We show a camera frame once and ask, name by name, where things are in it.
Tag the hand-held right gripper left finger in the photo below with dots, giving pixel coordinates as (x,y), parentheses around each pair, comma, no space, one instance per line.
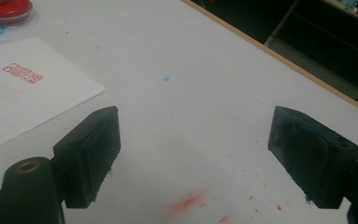
(87,155)

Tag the round red ink pad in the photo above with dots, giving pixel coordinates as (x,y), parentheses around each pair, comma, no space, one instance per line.
(9,14)

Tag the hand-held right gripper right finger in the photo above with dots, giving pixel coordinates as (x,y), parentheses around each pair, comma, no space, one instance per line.
(313,155)

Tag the white paper sheet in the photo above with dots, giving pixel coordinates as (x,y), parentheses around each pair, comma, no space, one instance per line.
(28,105)

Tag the white-framed desk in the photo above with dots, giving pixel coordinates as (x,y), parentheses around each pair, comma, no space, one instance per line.
(317,70)

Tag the wooden table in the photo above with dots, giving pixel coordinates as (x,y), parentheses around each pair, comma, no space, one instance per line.
(199,109)

